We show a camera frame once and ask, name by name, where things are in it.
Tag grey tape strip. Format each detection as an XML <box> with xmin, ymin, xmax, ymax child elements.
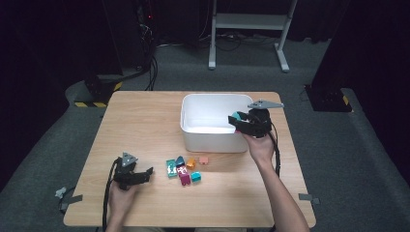
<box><xmin>59</xmin><ymin>193</ymin><xmax>84</xmax><ymax>213</ymax></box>
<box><xmin>298</xmin><ymin>192</ymin><xmax>321</xmax><ymax>206</ymax></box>

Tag white plastic bin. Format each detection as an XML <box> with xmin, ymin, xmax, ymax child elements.
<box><xmin>179</xmin><ymin>93</ymin><xmax>255</xmax><ymax>154</ymax></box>

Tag black stand base yellow stripes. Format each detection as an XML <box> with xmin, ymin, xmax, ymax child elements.
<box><xmin>73</xmin><ymin>72</ymin><xmax>124</xmax><ymax>109</ymax></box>

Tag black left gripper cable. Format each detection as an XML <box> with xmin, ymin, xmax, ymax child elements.
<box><xmin>102</xmin><ymin>157</ymin><xmax>125</xmax><ymax>232</ymax></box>

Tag black cables under stand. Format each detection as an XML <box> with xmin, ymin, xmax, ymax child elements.
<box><xmin>198</xmin><ymin>29</ymin><xmax>278</xmax><ymax>52</ymax></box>

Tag white metal stand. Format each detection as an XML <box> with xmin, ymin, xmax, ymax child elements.
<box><xmin>208</xmin><ymin>0</ymin><xmax>299</xmax><ymax>73</ymax></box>

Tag person's right hand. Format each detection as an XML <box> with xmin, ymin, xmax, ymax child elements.
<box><xmin>241</xmin><ymin>131</ymin><xmax>276</xmax><ymax>166</ymax></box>

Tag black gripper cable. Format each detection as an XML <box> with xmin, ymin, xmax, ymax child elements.
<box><xmin>268</xmin><ymin>121</ymin><xmax>282</xmax><ymax>232</ymax></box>
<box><xmin>102</xmin><ymin>157</ymin><xmax>125</xmax><ymax>232</ymax></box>

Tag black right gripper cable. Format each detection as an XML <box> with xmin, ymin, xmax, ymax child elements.
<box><xmin>268</xmin><ymin>121</ymin><xmax>282</xmax><ymax>232</ymax></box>

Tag green printed toy block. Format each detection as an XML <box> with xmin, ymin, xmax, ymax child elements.
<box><xmin>165</xmin><ymin>159</ymin><xmax>179</xmax><ymax>179</ymax></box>

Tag black equipment rack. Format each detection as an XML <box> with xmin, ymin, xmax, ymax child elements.
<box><xmin>133</xmin><ymin>0</ymin><xmax>158</xmax><ymax>71</ymax></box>

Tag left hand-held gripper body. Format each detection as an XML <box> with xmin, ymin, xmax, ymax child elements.
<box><xmin>112</xmin><ymin>152</ymin><xmax>143</xmax><ymax>190</ymax></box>

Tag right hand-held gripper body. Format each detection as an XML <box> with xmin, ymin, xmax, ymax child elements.
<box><xmin>246</xmin><ymin>99</ymin><xmax>285</xmax><ymax>139</ymax></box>

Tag person's left hand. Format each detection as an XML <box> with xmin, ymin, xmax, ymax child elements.
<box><xmin>107</xmin><ymin>182</ymin><xmax>140</xmax><ymax>215</ymax></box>

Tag black floor cable bundle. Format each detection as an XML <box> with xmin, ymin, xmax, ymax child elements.
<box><xmin>138</xmin><ymin>52</ymin><xmax>160</xmax><ymax>92</ymax></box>

